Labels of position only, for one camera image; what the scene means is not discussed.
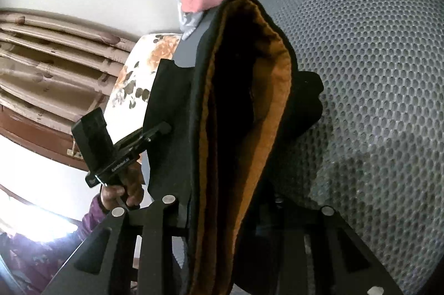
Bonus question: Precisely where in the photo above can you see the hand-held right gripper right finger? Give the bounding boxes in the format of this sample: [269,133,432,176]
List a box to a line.
[243,194,405,295]

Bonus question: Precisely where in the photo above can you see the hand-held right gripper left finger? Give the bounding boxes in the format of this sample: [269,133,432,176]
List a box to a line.
[42,195,192,295]

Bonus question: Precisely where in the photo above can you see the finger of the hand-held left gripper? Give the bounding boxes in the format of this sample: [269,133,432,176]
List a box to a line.
[137,121,173,154]

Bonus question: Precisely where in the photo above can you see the black pants with orange lining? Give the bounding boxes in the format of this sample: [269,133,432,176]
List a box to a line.
[142,0,325,295]

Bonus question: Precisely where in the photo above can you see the person's left hand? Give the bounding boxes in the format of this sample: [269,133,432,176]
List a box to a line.
[100,161,145,211]

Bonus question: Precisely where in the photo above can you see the floral white orange pillow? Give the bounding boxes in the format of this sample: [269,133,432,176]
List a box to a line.
[103,32,183,129]

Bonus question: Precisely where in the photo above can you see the brown wooden cabinet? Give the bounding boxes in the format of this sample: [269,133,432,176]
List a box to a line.
[0,103,91,173]

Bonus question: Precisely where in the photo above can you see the beige curtain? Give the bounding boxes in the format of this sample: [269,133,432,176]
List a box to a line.
[0,8,138,129]

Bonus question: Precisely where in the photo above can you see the pale crumpled cloth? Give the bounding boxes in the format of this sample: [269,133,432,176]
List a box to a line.
[177,1,206,41]

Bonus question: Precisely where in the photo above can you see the grey mesh mat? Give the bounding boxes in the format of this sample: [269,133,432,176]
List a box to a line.
[139,0,444,289]

